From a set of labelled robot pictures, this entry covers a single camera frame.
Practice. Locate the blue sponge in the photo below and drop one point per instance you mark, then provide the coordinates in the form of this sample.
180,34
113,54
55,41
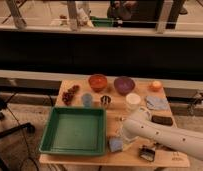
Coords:
115,144

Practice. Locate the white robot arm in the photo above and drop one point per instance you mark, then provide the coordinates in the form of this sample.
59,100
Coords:
139,124

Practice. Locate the orange bowl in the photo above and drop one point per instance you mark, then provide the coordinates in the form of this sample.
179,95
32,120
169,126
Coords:
97,82

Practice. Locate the metal cup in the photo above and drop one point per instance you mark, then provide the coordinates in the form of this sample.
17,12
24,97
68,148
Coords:
105,101

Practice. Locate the blue plastic cup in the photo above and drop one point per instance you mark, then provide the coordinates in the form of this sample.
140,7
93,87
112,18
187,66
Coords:
87,100

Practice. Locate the purple bowl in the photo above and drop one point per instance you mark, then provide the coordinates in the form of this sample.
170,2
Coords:
124,85

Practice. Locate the white plastic cup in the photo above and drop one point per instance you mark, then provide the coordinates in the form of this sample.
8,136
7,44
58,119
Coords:
132,101

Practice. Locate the red grape bunch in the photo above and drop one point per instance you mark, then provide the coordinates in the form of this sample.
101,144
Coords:
67,96

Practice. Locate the orange fruit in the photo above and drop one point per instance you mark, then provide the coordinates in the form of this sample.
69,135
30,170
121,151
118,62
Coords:
155,86

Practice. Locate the green plastic tray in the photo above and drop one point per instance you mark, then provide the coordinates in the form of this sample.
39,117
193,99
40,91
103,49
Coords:
75,131

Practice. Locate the blue cloth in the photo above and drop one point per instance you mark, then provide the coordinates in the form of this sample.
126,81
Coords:
156,103

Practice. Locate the green bin behind window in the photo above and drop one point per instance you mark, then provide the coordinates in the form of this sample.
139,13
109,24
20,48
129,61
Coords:
101,22

